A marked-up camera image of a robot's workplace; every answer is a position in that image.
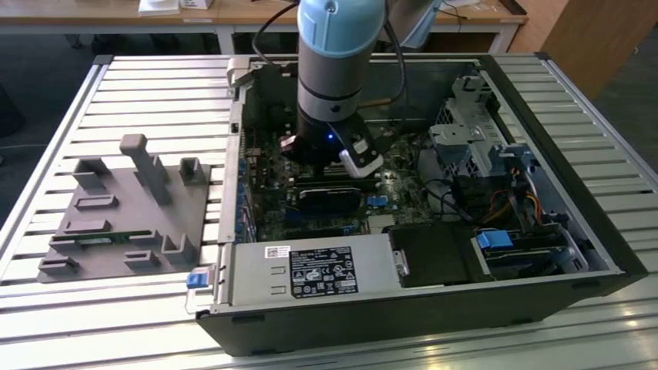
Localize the green motherboard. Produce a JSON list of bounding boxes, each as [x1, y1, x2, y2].
[[238, 123, 443, 244]]

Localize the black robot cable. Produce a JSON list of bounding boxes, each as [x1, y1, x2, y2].
[[254, 0, 301, 72], [383, 15, 408, 128]]

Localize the black plastic shroud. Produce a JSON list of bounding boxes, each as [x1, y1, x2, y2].
[[383, 222, 492, 290]]

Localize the black graphics card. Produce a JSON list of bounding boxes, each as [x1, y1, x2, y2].
[[293, 183, 364, 214]]

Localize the black PC case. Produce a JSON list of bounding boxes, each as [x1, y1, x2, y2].
[[193, 52, 647, 358]]

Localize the silver perforated drive cage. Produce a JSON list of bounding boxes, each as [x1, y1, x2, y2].
[[428, 75, 515, 182]]

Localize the silver finned heatsink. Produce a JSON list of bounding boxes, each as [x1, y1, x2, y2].
[[367, 214, 400, 234]]

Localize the blue case latch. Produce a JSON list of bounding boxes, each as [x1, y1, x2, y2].
[[185, 271, 212, 290]]

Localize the blue grey plastic bracket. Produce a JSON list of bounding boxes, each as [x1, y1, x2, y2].
[[485, 142, 540, 178]]

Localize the brown curved tube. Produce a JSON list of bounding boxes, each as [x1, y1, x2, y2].
[[359, 96, 400, 109]]

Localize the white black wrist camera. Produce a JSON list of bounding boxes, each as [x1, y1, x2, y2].
[[336, 122, 385, 179]]

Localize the wooden desk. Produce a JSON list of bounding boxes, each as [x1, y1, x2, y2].
[[0, 0, 529, 55]]

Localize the yellow red power wires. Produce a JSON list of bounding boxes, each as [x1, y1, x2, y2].
[[487, 188, 545, 228]]

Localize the silver power supply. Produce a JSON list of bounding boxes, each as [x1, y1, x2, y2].
[[217, 240, 409, 309]]

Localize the green RAM stick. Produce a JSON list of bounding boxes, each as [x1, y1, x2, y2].
[[74, 229, 153, 245]]

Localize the grey parts rack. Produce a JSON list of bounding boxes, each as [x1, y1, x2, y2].
[[38, 133, 212, 284]]

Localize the wooden cabinet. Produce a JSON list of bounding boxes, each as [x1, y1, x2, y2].
[[505, 0, 658, 99]]

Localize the white cardboard box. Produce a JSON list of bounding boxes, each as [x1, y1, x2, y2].
[[136, 0, 181, 17]]

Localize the blue disk carrier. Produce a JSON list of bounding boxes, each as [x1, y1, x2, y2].
[[475, 230, 513, 252]]

